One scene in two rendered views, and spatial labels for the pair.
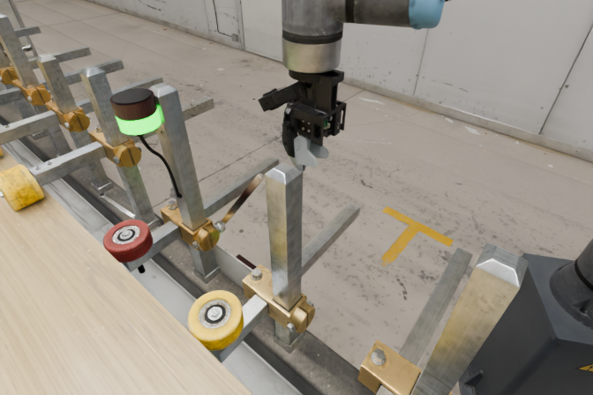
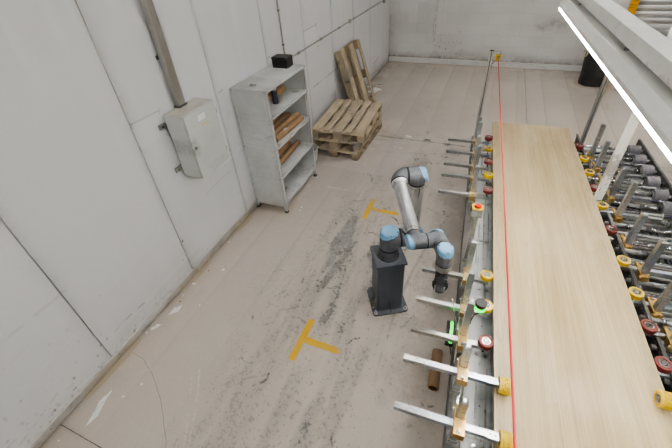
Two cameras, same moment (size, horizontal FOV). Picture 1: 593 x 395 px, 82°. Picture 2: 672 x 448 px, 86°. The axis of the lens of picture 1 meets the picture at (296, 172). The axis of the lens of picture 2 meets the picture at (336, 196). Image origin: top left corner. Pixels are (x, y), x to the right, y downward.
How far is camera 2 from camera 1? 2.34 m
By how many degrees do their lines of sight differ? 80
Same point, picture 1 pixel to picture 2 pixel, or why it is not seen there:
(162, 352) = (501, 310)
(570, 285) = (392, 256)
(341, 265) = (351, 374)
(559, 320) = (401, 262)
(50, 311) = (515, 340)
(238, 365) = (472, 334)
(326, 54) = not seen: hidden behind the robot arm
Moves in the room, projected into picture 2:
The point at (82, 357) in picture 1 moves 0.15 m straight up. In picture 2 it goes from (514, 324) to (521, 308)
